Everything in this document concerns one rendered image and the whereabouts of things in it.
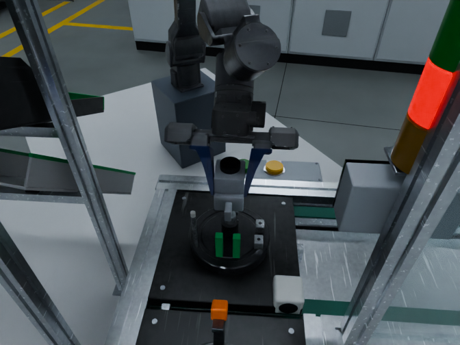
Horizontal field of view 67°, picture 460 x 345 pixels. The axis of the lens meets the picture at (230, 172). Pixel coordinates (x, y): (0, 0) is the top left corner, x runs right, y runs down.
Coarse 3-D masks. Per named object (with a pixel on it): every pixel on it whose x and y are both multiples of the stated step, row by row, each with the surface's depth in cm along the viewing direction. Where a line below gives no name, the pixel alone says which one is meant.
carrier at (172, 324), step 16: (144, 320) 52; (160, 320) 52; (176, 320) 52; (192, 320) 52; (208, 320) 52; (240, 320) 52; (256, 320) 52; (272, 320) 52; (288, 320) 52; (144, 336) 50; (160, 336) 50; (176, 336) 50; (192, 336) 50; (208, 336) 50; (240, 336) 50; (256, 336) 50; (272, 336) 50; (288, 336) 50; (304, 336) 50
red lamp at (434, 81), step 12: (432, 72) 27; (444, 72) 26; (420, 84) 29; (432, 84) 27; (444, 84) 26; (420, 96) 29; (432, 96) 28; (420, 108) 29; (432, 108) 28; (420, 120) 29; (432, 120) 28
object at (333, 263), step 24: (312, 216) 70; (312, 240) 69; (336, 240) 69; (360, 240) 69; (312, 264) 65; (336, 264) 65; (360, 264) 65; (312, 288) 62; (336, 288) 62; (240, 312) 55; (264, 312) 55; (312, 312) 55; (336, 312) 55; (336, 336) 51
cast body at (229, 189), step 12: (216, 168) 51; (228, 168) 50; (240, 168) 51; (216, 180) 50; (228, 180) 50; (240, 180) 49; (216, 192) 51; (228, 192) 51; (240, 192) 51; (216, 204) 52; (228, 204) 51; (240, 204) 52; (228, 216) 51
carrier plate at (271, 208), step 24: (192, 192) 72; (264, 216) 67; (288, 216) 67; (168, 240) 63; (288, 240) 63; (168, 264) 59; (192, 264) 59; (264, 264) 59; (288, 264) 59; (168, 288) 56; (192, 288) 56; (216, 288) 56; (240, 288) 56; (264, 288) 56
